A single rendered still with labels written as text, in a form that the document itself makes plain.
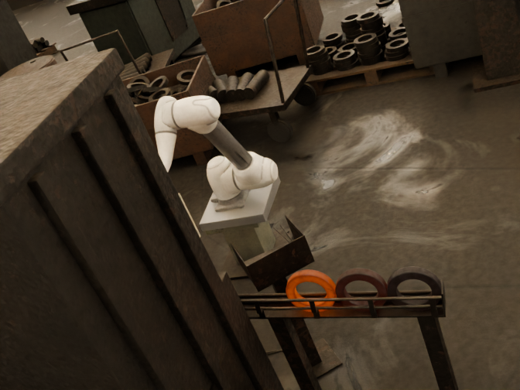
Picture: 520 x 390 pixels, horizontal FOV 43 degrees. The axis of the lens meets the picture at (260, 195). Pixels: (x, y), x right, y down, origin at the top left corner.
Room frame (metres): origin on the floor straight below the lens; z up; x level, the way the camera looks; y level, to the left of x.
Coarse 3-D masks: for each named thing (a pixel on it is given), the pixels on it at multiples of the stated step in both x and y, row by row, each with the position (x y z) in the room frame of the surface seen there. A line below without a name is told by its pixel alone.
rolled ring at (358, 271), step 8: (344, 272) 1.83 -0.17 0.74; (352, 272) 1.80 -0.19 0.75; (360, 272) 1.78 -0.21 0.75; (368, 272) 1.78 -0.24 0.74; (376, 272) 1.79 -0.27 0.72; (344, 280) 1.80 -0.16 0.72; (352, 280) 1.79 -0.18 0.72; (368, 280) 1.77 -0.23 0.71; (376, 280) 1.76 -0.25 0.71; (384, 280) 1.77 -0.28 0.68; (336, 288) 1.82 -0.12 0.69; (344, 288) 1.81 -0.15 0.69; (376, 288) 1.76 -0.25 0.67; (384, 288) 1.75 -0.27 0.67; (344, 296) 1.81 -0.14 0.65; (352, 296) 1.83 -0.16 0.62; (376, 296) 1.78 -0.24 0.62; (384, 296) 1.76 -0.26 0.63; (344, 304) 1.82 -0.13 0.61; (352, 304) 1.81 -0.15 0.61; (360, 304) 1.80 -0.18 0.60; (376, 304) 1.77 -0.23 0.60
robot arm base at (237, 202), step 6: (246, 192) 3.21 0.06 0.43; (216, 198) 3.25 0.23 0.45; (234, 198) 3.14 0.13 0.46; (240, 198) 3.15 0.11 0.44; (246, 198) 3.18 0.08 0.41; (222, 204) 3.18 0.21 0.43; (228, 204) 3.15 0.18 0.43; (234, 204) 3.14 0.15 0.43; (240, 204) 3.12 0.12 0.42; (216, 210) 3.18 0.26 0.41
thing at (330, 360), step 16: (304, 240) 2.17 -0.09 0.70; (240, 256) 2.20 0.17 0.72; (256, 256) 2.33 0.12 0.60; (272, 256) 2.14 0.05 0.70; (288, 256) 2.15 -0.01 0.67; (304, 256) 2.16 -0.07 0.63; (256, 272) 2.13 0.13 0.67; (272, 272) 2.14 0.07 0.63; (288, 272) 2.15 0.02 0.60; (256, 288) 2.12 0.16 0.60; (304, 320) 2.22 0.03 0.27; (304, 336) 2.21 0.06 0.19; (320, 352) 2.27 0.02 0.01; (320, 368) 2.18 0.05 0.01
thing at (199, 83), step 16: (176, 64) 5.37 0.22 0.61; (192, 64) 5.33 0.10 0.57; (208, 64) 5.29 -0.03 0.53; (128, 80) 5.51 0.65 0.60; (144, 80) 5.38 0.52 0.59; (160, 80) 5.22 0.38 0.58; (176, 80) 5.39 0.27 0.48; (192, 80) 4.80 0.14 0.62; (208, 80) 5.14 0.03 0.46; (144, 96) 5.20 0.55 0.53; (160, 96) 5.12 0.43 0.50; (176, 96) 4.65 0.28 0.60; (192, 96) 4.67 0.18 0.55; (144, 112) 4.75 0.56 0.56; (176, 144) 4.71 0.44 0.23; (192, 144) 4.67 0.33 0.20; (208, 144) 4.63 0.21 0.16; (208, 160) 4.69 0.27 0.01
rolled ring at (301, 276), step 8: (296, 272) 1.90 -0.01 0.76; (304, 272) 1.88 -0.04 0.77; (312, 272) 1.87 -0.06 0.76; (320, 272) 1.87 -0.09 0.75; (288, 280) 1.92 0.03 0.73; (296, 280) 1.88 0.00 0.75; (304, 280) 1.87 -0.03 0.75; (312, 280) 1.85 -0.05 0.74; (320, 280) 1.84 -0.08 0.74; (328, 280) 1.84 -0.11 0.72; (288, 288) 1.90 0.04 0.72; (328, 288) 1.83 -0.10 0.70; (288, 296) 1.90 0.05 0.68; (296, 296) 1.90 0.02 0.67; (328, 296) 1.84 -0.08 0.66; (296, 304) 1.89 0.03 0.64; (304, 304) 1.88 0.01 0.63; (320, 304) 1.86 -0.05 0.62; (328, 304) 1.84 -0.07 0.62
